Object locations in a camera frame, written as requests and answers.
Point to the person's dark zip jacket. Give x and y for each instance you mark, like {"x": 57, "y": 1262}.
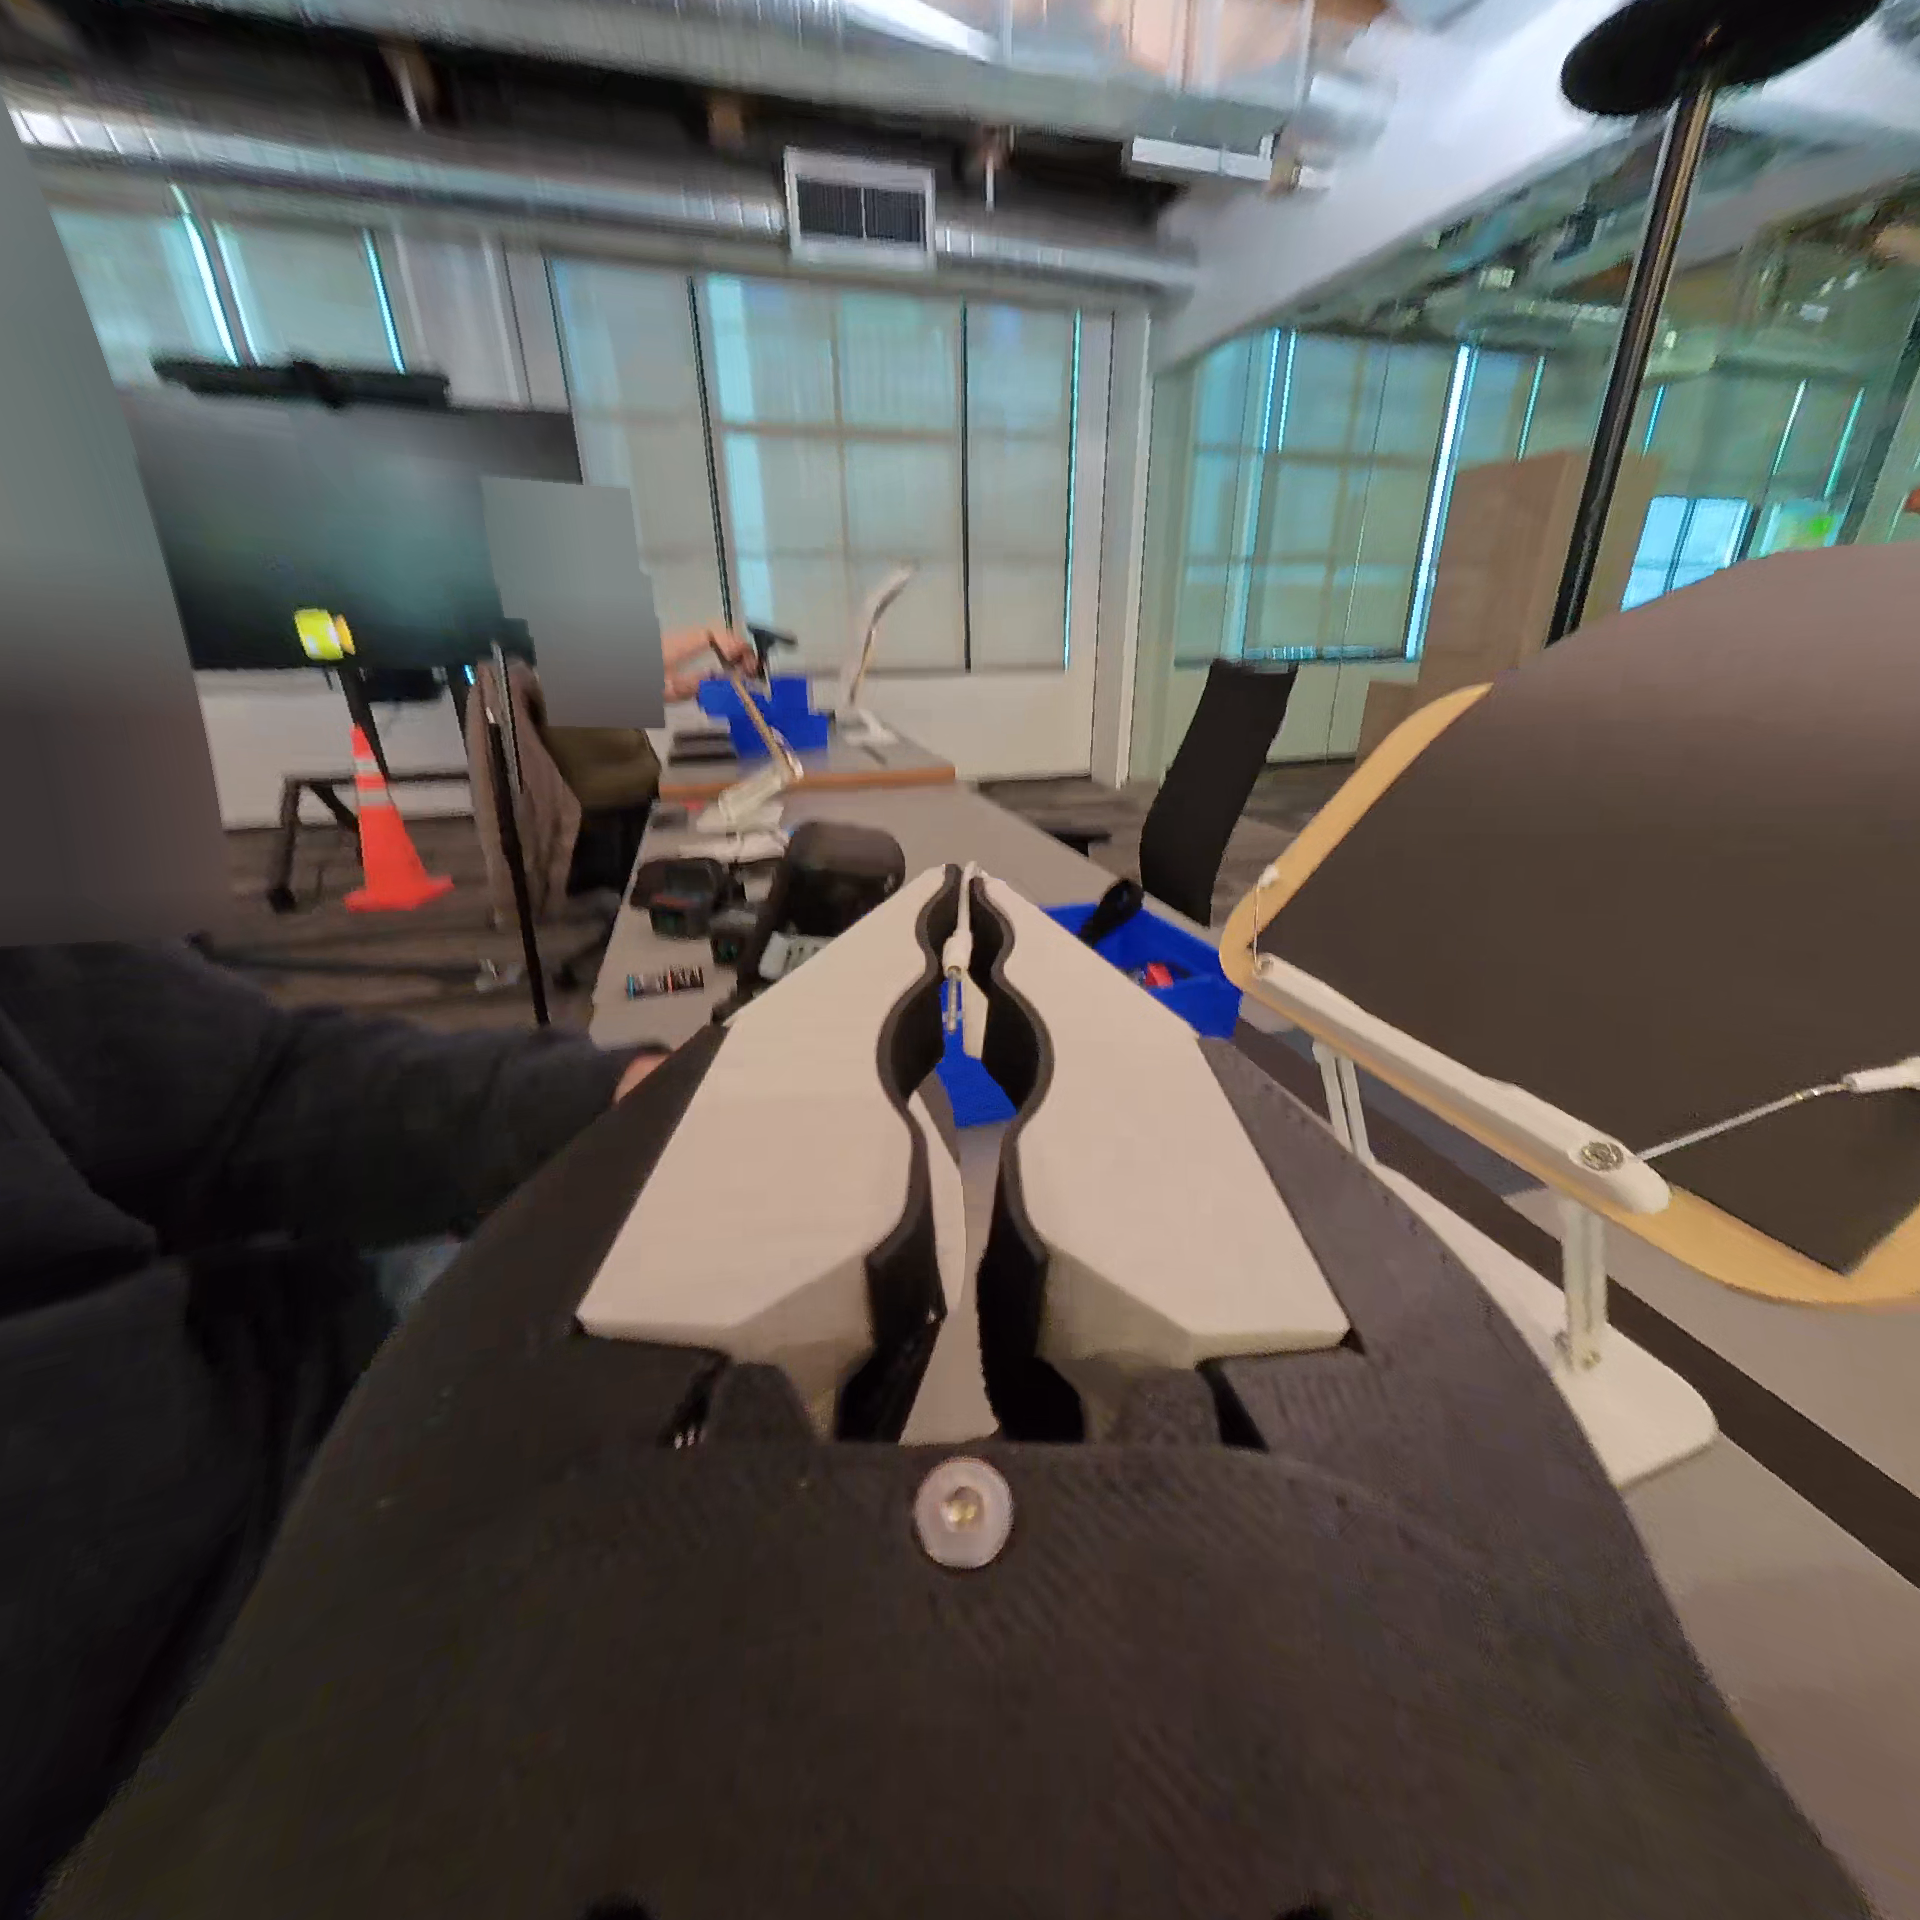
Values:
{"x": 119, "y": 1499}

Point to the cardboard boxes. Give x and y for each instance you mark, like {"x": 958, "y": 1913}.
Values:
{"x": 1501, "y": 599}

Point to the blue plastic bin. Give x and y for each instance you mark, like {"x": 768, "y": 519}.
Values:
{"x": 773, "y": 720}
{"x": 1184, "y": 975}
{"x": 975, "y": 1089}

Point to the orange traffic cone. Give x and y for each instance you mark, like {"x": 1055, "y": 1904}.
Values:
{"x": 389, "y": 856}

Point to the black office chair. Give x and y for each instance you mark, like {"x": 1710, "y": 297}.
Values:
{"x": 1215, "y": 779}

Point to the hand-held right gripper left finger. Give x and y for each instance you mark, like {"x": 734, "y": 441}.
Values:
{"x": 751, "y": 1184}

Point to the brown hanging jacket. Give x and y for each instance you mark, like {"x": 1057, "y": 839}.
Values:
{"x": 524, "y": 795}

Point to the white desk lamp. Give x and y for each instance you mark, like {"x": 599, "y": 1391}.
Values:
{"x": 879, "y": 645}

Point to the black disc-top floor lamp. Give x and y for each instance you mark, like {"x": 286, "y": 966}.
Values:
{"x": 1724, "y": 45}

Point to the white jointed stand arm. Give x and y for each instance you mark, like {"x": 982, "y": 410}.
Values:
{"x": 1583, "y": 1277}

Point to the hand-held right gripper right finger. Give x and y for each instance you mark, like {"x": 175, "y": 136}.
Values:
{"x": 1171, "y": 1184}

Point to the black round case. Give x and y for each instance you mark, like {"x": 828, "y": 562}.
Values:
{"x": 832, "y": 886}

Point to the large black screen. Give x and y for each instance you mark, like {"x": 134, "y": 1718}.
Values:
{"x": 301, "y": 525}

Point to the yellow round device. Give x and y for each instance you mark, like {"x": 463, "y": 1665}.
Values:
{"x": 323, "y": 634}

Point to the person's left forearm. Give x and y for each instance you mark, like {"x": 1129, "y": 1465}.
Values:
{"x": 301, "y": 1110}

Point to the white ceiling vent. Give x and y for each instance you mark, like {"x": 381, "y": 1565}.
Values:
{"x": 861, "y": 211}

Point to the black video bar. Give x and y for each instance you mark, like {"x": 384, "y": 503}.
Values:
{"x": 301, "y": 382}

